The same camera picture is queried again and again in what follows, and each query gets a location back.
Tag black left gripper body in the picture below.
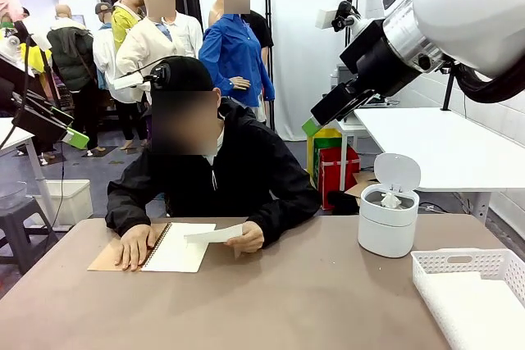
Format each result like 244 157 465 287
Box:
0 56 47 120

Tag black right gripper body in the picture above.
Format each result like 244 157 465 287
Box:
339 17 416 99

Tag white paper sheet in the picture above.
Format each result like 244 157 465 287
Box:
184 225 244 245

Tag brown spiral notebook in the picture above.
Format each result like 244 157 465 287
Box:
87 221 217 274

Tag person's left forearm black sleeve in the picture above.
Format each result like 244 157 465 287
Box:
245 196 323 250

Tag person's right forearm black sleeve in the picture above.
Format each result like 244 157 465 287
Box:
105 180 165 240

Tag person's right hand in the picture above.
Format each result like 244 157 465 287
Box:
114 225 158 272

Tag person's left hand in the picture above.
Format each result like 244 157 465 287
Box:
223 220 265 254

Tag grey tray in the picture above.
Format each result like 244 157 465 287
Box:
364 95 395 107

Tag white table with leg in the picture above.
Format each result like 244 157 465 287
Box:
0 117 57 230

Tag small white side table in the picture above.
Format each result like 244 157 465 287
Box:
335 119 372 192

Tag yellow green shopping bag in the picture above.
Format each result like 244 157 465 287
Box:
307 128 344 187

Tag mannequin in dark green jacket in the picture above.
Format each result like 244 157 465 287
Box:
47 4 107 153

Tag red shopping bag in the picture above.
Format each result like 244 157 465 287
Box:
318 147 361 211

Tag clear plastic bowl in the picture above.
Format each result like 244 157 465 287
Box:
0 180 28 210

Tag pink garment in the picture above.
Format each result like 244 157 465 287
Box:
0 0 26 24

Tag white backdrop cloth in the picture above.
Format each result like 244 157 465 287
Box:
195 0 356 143

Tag brown cardboard piece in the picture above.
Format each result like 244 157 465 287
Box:
344 172 381 200

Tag mannequin with cap white shirt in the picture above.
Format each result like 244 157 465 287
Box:
92 2 148 151

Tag white storage box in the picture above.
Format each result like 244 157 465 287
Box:
32 180 94 227

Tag black clamp pole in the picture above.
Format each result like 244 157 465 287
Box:
441 61 459 112

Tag black bag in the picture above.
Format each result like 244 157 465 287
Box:
326 190 363 216

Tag grey plastic stool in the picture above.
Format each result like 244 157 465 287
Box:
0 196 59 275

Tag large white table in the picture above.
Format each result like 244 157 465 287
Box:
353 107 525 224

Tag mannequin in black t-shirt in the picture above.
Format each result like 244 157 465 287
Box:
241 9 275 125

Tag person in black jacket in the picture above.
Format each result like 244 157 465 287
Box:
105 56 323 251

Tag mannequin in blue shirt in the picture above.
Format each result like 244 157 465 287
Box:
199 0 276 124

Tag mannequin in yellow jacket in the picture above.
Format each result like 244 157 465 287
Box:
111 0 145 54

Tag mannequin in cream jacket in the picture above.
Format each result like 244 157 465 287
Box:
116 0 204 107

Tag white lidded trash bin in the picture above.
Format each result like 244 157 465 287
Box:
357 152 422 259

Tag black cap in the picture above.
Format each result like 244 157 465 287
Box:
149 56 214 93

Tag white perforated plastic basket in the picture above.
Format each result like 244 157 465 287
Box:
411 248 525 350

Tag stacked white paper sheets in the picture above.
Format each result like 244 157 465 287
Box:
422 270 525 350

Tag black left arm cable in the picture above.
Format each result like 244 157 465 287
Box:
0 34 34 151

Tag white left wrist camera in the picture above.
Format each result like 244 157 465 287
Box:
26 31 62 101

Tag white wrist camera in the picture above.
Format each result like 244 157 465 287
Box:
26 31 62 101
315 0 363 34

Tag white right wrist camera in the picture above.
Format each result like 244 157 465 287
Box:
315 0 363 34

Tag white head-mounted camera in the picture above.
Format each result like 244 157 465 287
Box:
113 57 170 91

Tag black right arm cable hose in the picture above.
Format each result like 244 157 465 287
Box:
454 61 525 104

